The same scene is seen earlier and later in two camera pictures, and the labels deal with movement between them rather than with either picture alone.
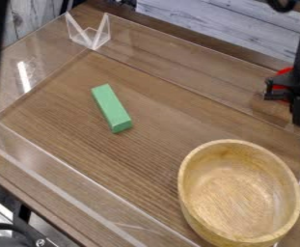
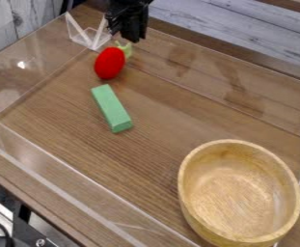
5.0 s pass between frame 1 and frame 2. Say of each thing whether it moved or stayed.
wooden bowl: stayed
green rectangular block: stayed
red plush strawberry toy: moved
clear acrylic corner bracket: stayed
